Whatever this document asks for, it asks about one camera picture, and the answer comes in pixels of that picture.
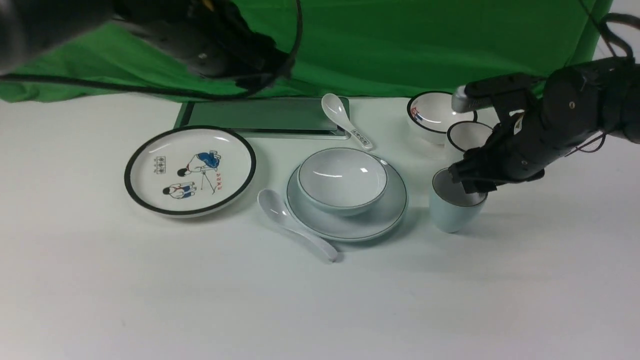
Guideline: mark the green backdrop cloth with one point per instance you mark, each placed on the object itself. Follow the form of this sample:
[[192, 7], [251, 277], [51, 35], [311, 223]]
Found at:
[[377, 48]]

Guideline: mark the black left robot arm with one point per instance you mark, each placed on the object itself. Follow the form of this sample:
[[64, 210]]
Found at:
[[31, 28]]

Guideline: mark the white bowl black rim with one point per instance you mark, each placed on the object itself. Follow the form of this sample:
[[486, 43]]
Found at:
[[431, 116]]

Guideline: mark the pale blue bowl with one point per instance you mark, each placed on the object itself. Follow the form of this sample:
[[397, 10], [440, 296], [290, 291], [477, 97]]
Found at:
[[342, 181]]

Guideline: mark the pale blue cup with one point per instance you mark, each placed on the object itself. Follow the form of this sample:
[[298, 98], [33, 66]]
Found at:
[[451, 207]]

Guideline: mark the white plate with cartoon figures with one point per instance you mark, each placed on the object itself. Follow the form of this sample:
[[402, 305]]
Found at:
[[190, 172]]

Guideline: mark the pale blue flat plate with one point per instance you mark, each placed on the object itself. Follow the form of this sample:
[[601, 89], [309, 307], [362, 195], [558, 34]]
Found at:
[[383, 217]]

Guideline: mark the pale blue ceramic spoon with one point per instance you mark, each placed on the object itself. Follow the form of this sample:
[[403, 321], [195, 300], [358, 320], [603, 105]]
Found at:
[[274, 208]]

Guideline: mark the dark green rectangular tray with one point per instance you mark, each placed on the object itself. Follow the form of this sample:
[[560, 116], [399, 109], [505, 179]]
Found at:
[[281, 117]]

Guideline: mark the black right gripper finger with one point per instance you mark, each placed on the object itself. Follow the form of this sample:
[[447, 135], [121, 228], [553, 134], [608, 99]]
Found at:
[[474, 176]]

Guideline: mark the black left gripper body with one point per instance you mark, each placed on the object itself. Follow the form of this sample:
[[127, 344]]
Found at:
[[209, 37]]

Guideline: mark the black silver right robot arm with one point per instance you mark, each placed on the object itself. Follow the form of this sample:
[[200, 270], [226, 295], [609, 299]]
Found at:
[[621, 99]]

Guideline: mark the white spoon with print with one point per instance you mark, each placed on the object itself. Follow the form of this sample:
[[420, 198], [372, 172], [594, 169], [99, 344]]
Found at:
[[335, 111]]

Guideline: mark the white cup black rim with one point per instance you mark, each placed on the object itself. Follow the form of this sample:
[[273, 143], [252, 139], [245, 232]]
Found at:
[[463, 136]]

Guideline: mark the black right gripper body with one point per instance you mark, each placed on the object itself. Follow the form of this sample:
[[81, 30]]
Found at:
[[530, 138]]

